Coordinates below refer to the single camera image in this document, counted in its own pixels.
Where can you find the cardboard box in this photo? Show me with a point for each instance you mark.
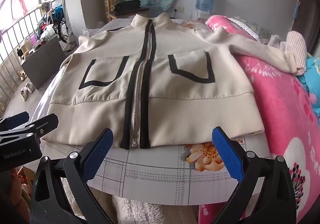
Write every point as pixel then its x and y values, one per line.
pixel 23 176

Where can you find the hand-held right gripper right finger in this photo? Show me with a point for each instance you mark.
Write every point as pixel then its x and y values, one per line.
pixel 227 154

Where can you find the pink floral blanket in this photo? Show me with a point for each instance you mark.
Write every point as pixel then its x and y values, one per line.
pixel 275 114

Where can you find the white water dispenser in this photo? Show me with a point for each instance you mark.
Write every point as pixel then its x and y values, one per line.
pixel 201 15

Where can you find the blue plush toy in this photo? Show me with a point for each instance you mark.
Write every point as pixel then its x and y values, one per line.
pixel 312 76

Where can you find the black bag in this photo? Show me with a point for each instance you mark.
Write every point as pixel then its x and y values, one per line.
pixel 127 5

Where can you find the pink checked pillow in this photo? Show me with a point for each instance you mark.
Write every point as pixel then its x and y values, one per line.
pixel 297 51

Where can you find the white shoe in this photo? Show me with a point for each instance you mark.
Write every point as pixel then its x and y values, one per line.
pixel 23 94
pixel 30 87

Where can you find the floral checked bed sheet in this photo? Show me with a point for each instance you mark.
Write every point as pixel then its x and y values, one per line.
pixel 150 171

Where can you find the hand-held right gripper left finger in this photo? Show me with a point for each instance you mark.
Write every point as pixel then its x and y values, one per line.
pixel 97 156

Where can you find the white fluffy rug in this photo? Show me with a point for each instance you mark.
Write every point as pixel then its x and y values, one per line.
pixel 140 209

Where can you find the dark wooden door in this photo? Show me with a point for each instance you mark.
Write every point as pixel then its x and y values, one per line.
pixel 311 13

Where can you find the pair of beige shoes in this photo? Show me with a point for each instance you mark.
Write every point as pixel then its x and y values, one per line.
pixel 22 75

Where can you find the blue hanging face mask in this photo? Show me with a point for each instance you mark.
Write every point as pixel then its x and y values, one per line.
pixel 297 7

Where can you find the pile of household clutter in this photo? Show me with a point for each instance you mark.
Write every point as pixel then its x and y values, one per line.
pixel 42 28

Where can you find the cream zip jacket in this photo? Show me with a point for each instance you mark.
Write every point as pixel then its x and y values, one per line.
pixel 175 88

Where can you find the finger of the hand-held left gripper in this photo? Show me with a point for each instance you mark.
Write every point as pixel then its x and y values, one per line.
pixel 47 121
pixel 12 120

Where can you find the white crumpled cloth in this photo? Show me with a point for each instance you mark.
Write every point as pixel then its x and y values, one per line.
pixel 276 42

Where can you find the grey cabinet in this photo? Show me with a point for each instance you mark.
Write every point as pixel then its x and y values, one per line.
pixel 45 63

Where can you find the lace-trimmed pillow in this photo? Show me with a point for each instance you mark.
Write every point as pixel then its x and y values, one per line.
pixel 250 27

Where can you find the wheelchair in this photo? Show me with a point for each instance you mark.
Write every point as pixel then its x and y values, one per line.
pixel 61 26

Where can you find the white wall socket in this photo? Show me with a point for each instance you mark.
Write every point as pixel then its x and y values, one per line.
pixel 179 9

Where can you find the red hanging garment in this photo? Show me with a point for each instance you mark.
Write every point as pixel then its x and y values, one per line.
pixel 22 1

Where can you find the metal window railing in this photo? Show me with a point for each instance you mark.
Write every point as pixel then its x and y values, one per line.
pixel 10 63

